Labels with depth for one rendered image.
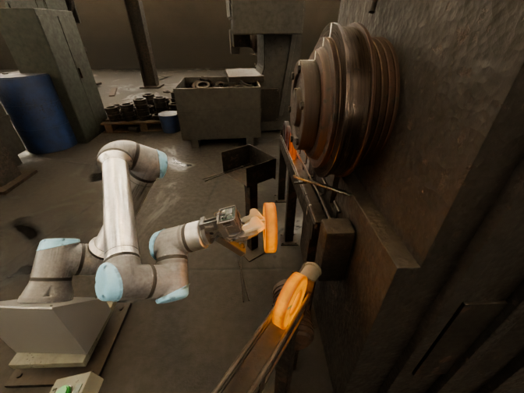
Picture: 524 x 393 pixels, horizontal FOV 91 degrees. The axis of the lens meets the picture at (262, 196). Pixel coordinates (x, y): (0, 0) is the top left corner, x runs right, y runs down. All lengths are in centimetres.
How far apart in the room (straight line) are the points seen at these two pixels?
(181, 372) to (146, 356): 20
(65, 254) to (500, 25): 154
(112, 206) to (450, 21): 93
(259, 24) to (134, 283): 310
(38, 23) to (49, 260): 309
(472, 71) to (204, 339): 145
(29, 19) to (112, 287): 368
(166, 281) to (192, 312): 87
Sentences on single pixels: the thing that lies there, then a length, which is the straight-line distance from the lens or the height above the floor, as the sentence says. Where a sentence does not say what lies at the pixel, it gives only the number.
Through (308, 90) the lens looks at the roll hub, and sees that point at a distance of 79.
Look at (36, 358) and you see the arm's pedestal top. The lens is 167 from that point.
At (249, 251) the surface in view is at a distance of 186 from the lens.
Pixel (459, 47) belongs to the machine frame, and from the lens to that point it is 66.
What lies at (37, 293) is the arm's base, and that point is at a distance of 146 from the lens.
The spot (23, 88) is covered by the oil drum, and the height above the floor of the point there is 77.
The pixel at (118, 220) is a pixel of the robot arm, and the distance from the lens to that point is 85.
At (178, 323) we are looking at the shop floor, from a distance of 162.
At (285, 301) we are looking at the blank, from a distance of 70.
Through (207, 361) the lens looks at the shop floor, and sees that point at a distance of 149.
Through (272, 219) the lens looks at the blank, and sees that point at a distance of 72.
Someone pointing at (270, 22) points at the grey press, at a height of 138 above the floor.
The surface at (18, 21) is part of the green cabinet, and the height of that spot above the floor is 138.
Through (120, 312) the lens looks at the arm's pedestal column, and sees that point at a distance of 175.
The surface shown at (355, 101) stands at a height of 118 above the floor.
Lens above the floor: 134
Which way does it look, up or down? 34 degrees down
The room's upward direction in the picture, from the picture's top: straight up
